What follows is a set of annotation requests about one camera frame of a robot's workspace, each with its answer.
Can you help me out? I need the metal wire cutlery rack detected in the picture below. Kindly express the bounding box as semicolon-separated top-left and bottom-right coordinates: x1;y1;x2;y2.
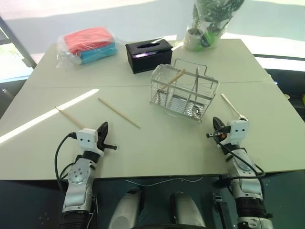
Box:
149;58;220;124

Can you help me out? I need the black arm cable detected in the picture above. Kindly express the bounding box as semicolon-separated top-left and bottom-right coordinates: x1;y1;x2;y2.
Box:
54;132;77;194
213;130;265;177

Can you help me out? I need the grey metal frame pole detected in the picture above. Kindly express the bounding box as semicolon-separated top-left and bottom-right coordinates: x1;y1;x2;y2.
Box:
0;14;38;69

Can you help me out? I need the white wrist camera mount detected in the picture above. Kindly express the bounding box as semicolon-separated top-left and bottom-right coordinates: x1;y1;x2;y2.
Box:
75;128;106;156
225;118;250;146

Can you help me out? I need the grey rounded robot leg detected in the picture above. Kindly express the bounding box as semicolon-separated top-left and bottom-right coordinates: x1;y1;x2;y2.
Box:
170;190;207;229
108;187;144;229

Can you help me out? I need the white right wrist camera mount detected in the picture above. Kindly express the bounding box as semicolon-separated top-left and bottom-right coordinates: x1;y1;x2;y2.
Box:
225;118;250;146

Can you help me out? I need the black tissue box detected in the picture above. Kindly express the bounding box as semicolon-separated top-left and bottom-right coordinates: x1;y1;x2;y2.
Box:
125;39;173;74

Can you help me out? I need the black bracket under table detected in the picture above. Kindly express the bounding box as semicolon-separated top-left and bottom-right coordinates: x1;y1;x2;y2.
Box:
211;193;230;229

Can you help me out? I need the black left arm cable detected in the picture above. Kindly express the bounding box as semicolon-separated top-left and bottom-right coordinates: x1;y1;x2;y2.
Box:
54;132;77;194

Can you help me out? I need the white handled spoon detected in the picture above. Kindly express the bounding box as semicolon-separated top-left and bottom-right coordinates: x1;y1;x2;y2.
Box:
221;93;249;121

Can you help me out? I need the clear plastic towel bag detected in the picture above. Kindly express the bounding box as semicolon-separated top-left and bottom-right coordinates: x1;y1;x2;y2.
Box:
56;26;118;69

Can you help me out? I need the red folded towel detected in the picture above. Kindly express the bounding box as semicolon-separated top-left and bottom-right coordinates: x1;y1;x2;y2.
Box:
63;27;113;52

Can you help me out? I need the blue folded towel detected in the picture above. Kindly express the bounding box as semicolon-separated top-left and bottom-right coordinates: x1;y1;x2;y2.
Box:
78;42;117;65

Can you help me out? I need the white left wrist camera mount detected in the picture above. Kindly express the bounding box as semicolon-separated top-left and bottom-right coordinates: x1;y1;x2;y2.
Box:
75;128;106;156

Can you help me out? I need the thin white wire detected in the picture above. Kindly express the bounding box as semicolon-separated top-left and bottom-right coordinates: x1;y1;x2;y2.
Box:
125;177;203;187

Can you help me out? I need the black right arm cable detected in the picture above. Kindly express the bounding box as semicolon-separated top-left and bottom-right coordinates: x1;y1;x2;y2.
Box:
213;130;265;177

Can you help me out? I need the plastic wrapped potted plant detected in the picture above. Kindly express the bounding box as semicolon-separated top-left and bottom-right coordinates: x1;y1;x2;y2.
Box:
183;0;246;52

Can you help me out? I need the wooden chopstick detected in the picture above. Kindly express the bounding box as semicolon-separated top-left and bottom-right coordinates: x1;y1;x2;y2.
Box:
98;97;141;130
55;106;84;129
156;69;186;93

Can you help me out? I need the silver metal utensil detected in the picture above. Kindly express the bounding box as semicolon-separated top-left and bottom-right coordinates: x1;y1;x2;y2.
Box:
190;67;203;118

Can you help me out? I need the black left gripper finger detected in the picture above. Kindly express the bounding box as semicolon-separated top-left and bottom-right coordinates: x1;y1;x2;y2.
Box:
102;121;110;145
96;126;104;144

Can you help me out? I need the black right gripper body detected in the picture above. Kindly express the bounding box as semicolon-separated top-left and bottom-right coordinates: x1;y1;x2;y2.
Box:
206;127;231;145

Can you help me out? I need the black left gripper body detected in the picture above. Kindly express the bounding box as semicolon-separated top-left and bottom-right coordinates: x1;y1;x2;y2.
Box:
95;137;118;154

